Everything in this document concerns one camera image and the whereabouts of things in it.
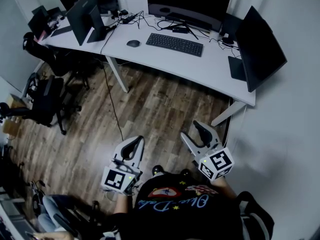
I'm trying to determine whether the large curved black monitor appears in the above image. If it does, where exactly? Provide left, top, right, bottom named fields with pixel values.
left=145, top=0, right=233, bottom=33

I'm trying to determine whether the black desk cable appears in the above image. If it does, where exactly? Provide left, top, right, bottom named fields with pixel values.
left=135, top=9, right=176, bottom=32

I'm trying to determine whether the black monitor with square base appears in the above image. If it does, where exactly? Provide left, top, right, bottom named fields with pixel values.
left=227, top=5, right=289, bottom=93

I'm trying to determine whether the black bag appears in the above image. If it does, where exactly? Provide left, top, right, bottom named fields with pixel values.
left=236, top=190, right=276, bottom=240

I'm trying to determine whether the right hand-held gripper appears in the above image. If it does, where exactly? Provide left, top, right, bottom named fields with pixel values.
left=180, top=119, right=235, bottom=182

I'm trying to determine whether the black monitor seen from behind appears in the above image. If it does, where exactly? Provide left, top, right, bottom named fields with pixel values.
left=65, top=0, right=108, bottom=47

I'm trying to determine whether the small black monitor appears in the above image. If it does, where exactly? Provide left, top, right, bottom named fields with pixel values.
left=27, top=4, right=53, bottom=41

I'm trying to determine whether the person's right forearm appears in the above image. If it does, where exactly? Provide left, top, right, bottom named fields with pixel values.
left=211, top=176, right=238, bottom=200

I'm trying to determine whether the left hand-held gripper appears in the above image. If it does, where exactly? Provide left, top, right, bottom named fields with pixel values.
left=100, top=135, right=146, bottom=197

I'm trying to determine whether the black power strip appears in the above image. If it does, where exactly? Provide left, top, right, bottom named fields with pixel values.
left=121, top=14, right=137, bottom=25

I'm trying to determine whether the person's left shoe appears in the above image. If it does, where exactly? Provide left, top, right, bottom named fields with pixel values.
left=151, top=164, right=165, bottom=178

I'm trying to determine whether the white desk leg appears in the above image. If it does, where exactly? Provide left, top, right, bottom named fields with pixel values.
left=210, top=100, right=248, bottom=128
left=104, top=55, right=131, bottom=94

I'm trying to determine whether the person's left forearm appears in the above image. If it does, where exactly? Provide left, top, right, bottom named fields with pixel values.
left=113, top=193, right=136, bottom=215

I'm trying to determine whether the cardboard box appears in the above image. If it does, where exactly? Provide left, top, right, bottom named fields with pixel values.
left=0, top=118, right=23, bottom=138
left=5, top=93, right=29, bottom=110

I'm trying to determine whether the slim black keyboard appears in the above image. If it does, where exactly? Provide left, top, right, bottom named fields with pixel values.
left=50, top=24, right=74, bottom=38

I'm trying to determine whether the long black floor cable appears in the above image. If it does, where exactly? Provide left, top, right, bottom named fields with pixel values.
left=99, top=27, right=125, bottom=142

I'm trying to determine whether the person's black printed t-shirt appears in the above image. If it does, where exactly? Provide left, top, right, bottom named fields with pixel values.
left=109, top=172, right=245, bottom=240

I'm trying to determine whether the black office chair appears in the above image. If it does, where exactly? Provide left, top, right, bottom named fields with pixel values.
left=0, top=71, right=83, bottom=136
left=22, top=31, right=104, bottom=90

